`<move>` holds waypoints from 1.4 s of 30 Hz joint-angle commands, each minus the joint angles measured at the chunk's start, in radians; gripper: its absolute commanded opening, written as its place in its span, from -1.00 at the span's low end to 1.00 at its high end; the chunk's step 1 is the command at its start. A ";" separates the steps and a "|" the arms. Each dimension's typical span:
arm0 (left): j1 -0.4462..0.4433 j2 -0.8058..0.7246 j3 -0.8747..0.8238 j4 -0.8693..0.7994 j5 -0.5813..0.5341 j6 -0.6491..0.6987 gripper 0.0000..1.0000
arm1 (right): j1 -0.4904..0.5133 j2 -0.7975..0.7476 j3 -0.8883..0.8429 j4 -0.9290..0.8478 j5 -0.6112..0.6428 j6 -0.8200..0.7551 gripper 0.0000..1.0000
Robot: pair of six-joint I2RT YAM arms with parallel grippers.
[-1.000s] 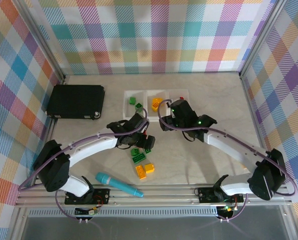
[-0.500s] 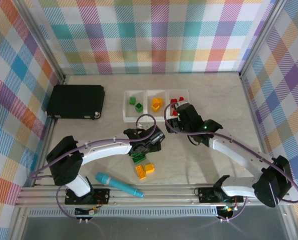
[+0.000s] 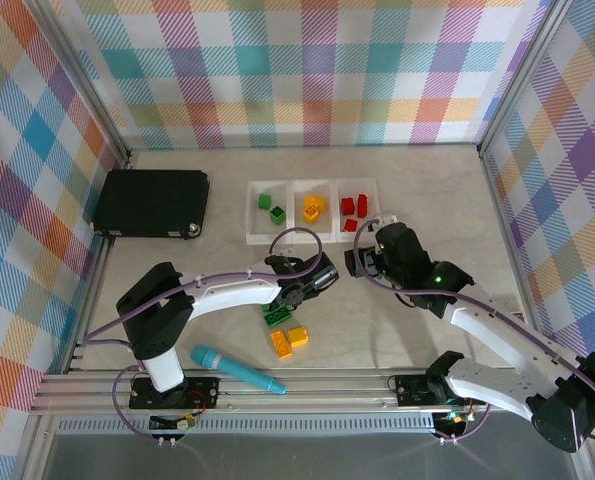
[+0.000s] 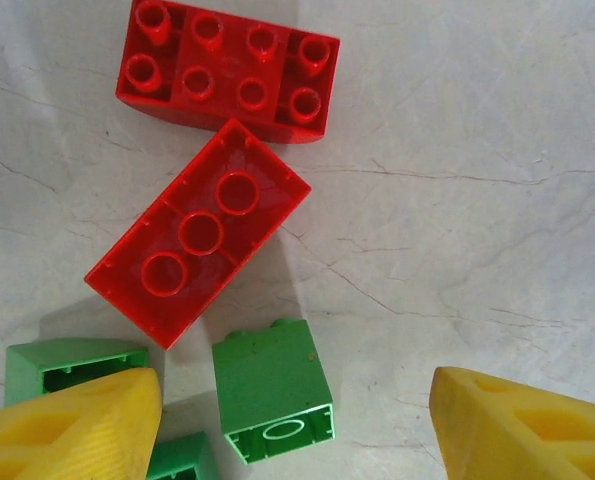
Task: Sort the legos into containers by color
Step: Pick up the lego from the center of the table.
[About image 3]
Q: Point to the long green lego brick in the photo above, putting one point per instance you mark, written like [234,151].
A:
[279,318]

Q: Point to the yellow lego brick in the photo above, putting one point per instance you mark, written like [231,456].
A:
[298,336]
[318,201]
[310,214]

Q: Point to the red lego brick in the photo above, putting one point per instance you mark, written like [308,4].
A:
[350,225]
[347,205]
[362,211]
[362,198]

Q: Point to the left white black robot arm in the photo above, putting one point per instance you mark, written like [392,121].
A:
[227,295]

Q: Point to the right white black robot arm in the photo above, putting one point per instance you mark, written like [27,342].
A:
[502,340]

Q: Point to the white plastic container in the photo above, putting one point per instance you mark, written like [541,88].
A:
[269,237]
[314,235]
[369,186]

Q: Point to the long orange lego brick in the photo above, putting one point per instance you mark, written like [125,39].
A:
[282,345]

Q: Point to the teal marker pen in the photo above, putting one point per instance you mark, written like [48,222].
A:
[237,369]

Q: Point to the small circuit board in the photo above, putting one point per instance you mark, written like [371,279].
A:
[172,423]
[452,421]

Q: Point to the black hard case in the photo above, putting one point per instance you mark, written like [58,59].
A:
[152,202]

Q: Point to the wide aluminium base rail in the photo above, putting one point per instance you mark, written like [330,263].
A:
[327,390]

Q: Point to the aluminium side rail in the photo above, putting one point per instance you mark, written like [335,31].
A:
[504,225]
[97,280]

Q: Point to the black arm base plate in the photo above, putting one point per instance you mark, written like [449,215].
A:
[412,390]
[202,392]

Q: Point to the aluminium frame post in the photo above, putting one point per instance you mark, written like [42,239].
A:
[522,75]
[93,90]

